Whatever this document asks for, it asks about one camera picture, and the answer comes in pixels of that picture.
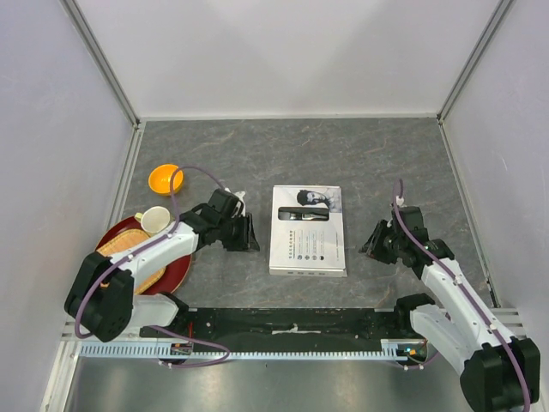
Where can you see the grey slotted cable duct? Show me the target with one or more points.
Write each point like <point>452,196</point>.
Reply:
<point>389,351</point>

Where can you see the cream ceramic cup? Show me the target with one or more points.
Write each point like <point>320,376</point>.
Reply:
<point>154,219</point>

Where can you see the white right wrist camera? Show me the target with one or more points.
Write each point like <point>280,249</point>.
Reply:
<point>397,202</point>

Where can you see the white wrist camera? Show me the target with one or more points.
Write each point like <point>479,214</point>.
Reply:
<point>239,208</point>
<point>397,202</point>

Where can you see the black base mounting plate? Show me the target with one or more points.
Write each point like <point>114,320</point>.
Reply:
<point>299,330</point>

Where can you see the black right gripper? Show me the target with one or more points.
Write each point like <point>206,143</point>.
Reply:
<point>373,242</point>

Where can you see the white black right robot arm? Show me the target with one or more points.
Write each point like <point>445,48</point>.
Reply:
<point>497,369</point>

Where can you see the orange plastic bowl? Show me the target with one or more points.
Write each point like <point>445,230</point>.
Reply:
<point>165,180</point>

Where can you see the white cardboard box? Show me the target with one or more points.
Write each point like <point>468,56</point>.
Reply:
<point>307,232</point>

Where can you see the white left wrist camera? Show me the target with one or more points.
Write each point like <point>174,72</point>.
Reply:
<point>239,208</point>

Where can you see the red round tray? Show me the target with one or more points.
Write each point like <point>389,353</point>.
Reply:
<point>175,272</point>

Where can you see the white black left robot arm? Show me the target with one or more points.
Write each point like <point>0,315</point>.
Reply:
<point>103,300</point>

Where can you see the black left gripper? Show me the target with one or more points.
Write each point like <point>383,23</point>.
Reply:
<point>247,240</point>

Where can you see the woven bamboo tray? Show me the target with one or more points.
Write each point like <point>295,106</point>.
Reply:
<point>125,240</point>

